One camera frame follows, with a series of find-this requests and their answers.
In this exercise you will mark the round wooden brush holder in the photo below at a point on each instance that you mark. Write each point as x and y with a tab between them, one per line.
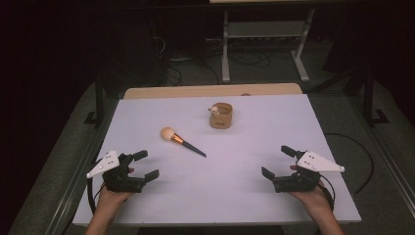
221	122

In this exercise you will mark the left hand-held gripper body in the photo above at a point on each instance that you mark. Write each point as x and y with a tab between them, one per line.
122	181

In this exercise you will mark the person's right hand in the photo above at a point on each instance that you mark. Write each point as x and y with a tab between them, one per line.
314	202

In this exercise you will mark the person's left hand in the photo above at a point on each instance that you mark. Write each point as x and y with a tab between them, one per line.
111	199

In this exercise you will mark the metal stand frame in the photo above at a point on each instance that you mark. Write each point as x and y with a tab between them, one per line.
266	29

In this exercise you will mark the black metal stand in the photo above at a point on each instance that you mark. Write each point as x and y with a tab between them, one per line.
369	98
99	98

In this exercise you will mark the metal frame rail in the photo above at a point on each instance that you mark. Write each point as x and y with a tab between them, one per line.
83	169
388	160

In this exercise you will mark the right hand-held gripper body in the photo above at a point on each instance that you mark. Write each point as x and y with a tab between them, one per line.
298	184

